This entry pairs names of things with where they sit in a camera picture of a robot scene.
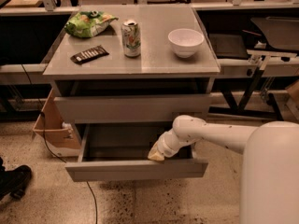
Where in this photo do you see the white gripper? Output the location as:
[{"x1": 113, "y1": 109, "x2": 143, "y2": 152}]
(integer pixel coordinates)
[{"x1": 148, "y1": 129, "x2": 187, "y2": 161}]

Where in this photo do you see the grey drawer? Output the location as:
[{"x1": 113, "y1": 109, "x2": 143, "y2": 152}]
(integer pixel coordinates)
[
  {"x1": 65, "y1": 122, "x2": 207, "y2": 182},
  {"x1": 54, "y1": 94, "x2": 211, "y2": 124}
]

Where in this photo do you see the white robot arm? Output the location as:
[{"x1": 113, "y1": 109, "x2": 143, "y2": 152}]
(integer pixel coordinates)
[{"x1": 148, "y1": 115, "x2": 299, "y2": 224}]

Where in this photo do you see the grey top drawer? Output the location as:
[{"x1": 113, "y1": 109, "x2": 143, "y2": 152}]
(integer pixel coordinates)
[{"x1": 54, "y1": 94, "x2": 211, "y2": 124}]

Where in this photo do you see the grey drawer cabinet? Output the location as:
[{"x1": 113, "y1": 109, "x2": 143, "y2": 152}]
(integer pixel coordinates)
[{"x1": 42, "y1": 5, "x2": 221, "y2": 126}]

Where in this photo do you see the dark snack bar wrapper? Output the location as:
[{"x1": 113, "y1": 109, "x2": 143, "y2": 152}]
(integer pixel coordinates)
[{"x1": 70, "y1": 45, "x2": 108, "y2": 64}]

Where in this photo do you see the white bowl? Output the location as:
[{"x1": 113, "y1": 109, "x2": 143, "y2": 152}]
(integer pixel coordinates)
[{"x1": 168, "y1": 28, "x2": 205, "y2": 58}]

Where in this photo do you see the white green soda can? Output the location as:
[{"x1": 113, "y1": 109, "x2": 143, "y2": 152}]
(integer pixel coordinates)
[{"x1": 121, "y1": 20, "x2": 141, "y2": 57}]

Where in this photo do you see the black metal stand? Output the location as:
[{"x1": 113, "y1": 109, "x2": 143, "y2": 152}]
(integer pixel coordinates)
[{"x1": 207, "y1": 49, "x2": 293, "y2": 123}]

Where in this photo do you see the dark tray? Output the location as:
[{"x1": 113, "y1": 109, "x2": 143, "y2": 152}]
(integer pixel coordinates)
[{"x1": 209, "y1": 34, "x2": 249, "y2": 60}]

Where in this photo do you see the black shoe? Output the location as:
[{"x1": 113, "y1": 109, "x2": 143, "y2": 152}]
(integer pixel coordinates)
[{"x1": 0, "y1": 158, "x2": 32, "y2": 200}]

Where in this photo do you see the green chip bag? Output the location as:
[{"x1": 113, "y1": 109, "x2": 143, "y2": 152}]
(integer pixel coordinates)
[{"x1": 64, "y1": 10, "x2": 118, "y2": 38}]

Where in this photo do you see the black cable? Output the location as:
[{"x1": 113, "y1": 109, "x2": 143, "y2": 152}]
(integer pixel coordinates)
[{"x1": 20, "y1": 63, "x2": 99, "y2": 224}]

